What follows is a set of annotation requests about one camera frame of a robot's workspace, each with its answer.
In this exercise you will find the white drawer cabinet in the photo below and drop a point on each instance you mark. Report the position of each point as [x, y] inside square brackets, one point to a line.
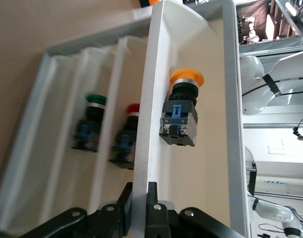
[22, 134]

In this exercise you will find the white drawer holding green button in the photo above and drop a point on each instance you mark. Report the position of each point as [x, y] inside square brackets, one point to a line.
[96, 74]

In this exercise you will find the orange button enclosure box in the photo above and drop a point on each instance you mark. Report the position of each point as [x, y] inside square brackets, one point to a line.
[154, 2]

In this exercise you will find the small black camera on stand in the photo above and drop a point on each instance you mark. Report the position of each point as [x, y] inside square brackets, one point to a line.
[300, 136]

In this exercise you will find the red mushroom push button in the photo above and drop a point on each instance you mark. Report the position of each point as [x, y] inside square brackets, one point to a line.
[124, 143]

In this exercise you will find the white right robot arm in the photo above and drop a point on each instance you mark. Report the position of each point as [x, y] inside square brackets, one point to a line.
[253, 74]

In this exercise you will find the white drawer holding orange button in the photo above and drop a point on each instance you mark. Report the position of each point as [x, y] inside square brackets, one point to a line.
[203, 148]

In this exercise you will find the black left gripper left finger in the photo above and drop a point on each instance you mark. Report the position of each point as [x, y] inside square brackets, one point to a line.
[109, 223]

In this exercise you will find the green mushroom push button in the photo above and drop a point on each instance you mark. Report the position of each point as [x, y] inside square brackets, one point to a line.
[88, 131]

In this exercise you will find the orange mushroom push button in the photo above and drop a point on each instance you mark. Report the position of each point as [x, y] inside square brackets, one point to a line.
[178, 119]

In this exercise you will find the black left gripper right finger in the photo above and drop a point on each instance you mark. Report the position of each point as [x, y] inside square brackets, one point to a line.
[166, 223]

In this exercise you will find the white drawer holding red button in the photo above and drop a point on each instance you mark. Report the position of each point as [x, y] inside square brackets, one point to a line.
[131, 74]

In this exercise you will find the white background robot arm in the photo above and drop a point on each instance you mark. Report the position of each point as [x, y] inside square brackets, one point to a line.
[270, 210]

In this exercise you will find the empty white drawer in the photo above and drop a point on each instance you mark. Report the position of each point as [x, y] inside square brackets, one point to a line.
[59, 99]

